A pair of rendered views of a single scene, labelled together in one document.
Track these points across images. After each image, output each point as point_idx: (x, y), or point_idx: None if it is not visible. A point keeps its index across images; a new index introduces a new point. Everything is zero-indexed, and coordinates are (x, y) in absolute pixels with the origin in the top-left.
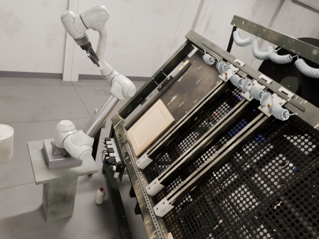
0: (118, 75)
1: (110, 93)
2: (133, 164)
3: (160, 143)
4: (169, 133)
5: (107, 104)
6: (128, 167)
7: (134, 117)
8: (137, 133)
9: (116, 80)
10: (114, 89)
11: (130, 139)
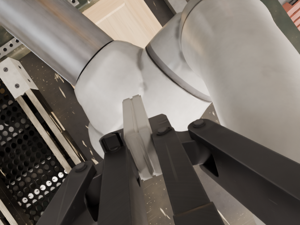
0: (194, 104)
1: (95, 51)
2: (6, 44)
3: (45, 137)
4: (70, 159)
5: (37, 46)
6: (3, 28)
7: (168, 3)
8: (114, 27)
9: (148, 106)
10: (100, 94)
11: (99, 2)
